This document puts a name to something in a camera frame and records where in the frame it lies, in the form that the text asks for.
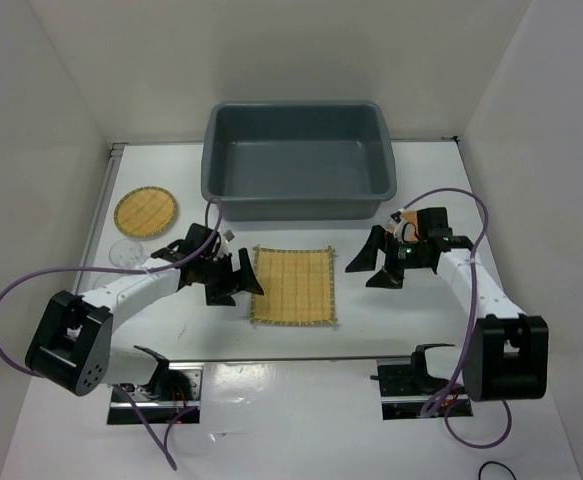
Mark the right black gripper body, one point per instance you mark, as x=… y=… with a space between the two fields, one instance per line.
x=400 y=256

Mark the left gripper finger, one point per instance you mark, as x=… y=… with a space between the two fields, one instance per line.
x=219 y=300
x=245 y=275

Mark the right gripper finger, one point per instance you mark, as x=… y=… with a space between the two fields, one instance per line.
x=366 y=259
x=387 y=279

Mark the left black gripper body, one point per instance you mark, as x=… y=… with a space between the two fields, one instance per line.
x=217 y=273

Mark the round orange woven tray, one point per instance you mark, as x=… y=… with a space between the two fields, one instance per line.
x=410 y=216

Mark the square bamboo mat tray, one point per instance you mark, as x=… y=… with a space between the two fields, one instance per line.
x=298 y=285

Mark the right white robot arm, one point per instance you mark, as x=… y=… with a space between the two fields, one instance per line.
x=506 y=357

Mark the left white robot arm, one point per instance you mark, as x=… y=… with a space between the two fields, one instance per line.
x=72 y=346

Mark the grey plastic bin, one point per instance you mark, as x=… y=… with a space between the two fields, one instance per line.
x=298 y=161

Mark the round green-rimmed bamboo tray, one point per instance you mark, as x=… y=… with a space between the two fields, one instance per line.
x=145 y=212

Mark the clear glass bowl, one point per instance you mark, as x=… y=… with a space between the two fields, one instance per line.
x=127 y=254

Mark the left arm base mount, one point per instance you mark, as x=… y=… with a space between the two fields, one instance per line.
x=178 y=398

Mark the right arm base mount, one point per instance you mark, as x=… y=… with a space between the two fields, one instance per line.
x=403 y=387

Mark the aluminium table edge rail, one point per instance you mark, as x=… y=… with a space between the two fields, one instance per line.
x=103 y=201

